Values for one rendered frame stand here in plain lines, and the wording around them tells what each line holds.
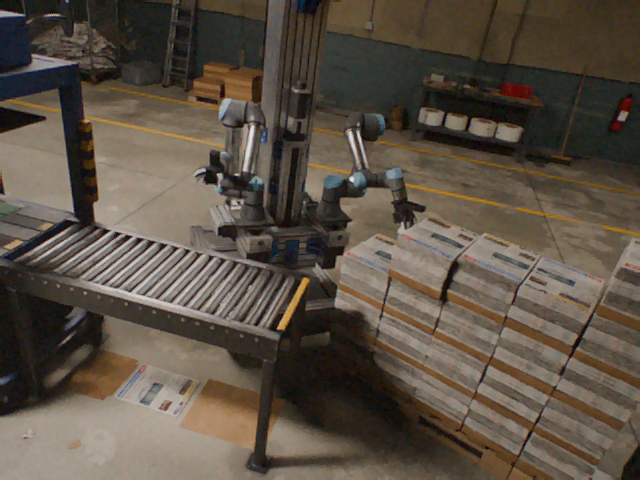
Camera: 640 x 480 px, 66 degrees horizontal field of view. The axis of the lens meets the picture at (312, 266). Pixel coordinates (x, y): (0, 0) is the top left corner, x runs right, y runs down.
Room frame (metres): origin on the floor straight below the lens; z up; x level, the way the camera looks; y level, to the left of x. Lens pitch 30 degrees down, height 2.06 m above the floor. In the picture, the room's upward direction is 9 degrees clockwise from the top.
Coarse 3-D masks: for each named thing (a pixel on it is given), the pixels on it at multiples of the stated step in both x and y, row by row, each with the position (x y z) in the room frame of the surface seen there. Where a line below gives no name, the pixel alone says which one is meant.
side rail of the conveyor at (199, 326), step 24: (0, 264) 1.77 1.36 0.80; (24, 288) 1.74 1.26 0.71; (48, 288) 1.72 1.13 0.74; (72, 288) 1.70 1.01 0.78; (96, 288) 1.70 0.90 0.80; (120, 312) 1.66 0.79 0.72; (144, 312) 1.64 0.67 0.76; (168, 312) 1.62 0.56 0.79; (192, 312) 1.64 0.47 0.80; (192, 336) 1.60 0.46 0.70; (216, 336) 1.59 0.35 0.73; (240, 336) 1.57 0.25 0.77; (264, 336) 1.55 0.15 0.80
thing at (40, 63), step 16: (32, 64) 2.34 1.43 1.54; (48, 64) 2.37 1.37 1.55; (64, 64) 2.42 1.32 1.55; (0, 80) 2.02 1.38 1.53; (16, 80) 2.10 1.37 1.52; (32, 80) 2.19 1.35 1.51; (48, 80) 2.29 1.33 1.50; (64, 80) 2.39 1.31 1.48; (0, 96) 2.00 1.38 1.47; (16, 96) 2.09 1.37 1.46
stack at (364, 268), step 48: (384, 240) 2.53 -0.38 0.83; (384, 288) 2.15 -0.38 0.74; (336, 336) 2.28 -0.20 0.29; (384, 336) 2.13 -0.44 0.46; (432, 336) 2.01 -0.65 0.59; (480, 336) 1.88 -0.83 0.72; (432, 384) 1.95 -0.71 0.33; (480, 384) 1.84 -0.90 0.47; (432, 432) 1.91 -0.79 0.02; (480, 432) 1.79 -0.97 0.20; (528, 432) 1.73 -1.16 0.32
